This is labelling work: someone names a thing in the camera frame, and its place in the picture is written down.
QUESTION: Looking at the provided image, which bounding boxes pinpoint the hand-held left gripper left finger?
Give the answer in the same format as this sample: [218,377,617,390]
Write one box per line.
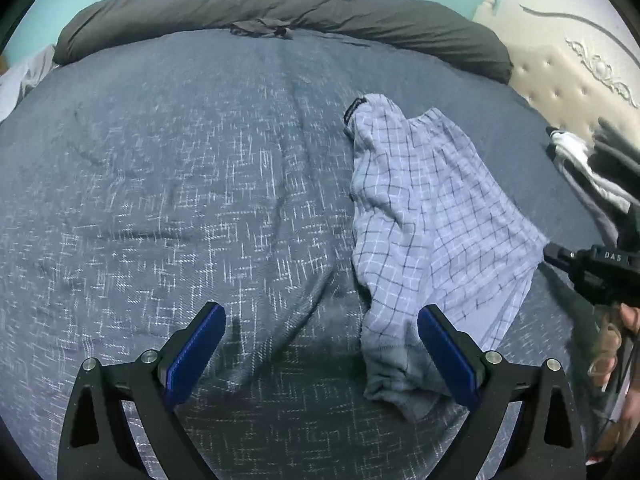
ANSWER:
[57,301,227,480]

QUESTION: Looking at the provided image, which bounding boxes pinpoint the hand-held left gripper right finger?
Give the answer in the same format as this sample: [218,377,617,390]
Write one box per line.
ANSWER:
[417,304,587,480]

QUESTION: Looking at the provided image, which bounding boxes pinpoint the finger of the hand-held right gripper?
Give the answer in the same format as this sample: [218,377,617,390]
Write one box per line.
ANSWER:
[542,242,581,275]

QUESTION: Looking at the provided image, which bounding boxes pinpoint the light blue plaid shorts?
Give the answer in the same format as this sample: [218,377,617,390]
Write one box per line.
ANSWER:
[343,93,551,422]

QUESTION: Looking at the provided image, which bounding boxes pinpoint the person's right hand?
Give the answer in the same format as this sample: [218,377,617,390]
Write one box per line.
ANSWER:
[586,304,640,428]

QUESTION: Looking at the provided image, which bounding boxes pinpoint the white striped folded garment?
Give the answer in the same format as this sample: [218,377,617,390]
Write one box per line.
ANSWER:
[548,131,633,215]

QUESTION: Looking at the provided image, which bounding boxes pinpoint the grey folded sweater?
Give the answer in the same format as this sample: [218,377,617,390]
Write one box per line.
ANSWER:
[591,116,640,183]

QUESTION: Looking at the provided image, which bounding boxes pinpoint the blue bed sheet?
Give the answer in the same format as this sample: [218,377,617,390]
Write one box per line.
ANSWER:
[0,27,618,480]

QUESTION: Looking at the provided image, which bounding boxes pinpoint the cream tufted headboard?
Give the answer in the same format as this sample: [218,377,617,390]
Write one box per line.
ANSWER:
[472,0,640,161]

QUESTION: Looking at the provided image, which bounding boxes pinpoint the light grey sheet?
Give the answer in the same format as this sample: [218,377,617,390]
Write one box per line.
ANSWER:
[0,44,62,122]

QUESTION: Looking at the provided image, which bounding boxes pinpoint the dark grey rolled duvet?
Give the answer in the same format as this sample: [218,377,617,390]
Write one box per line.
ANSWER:
[52,0,514,85]

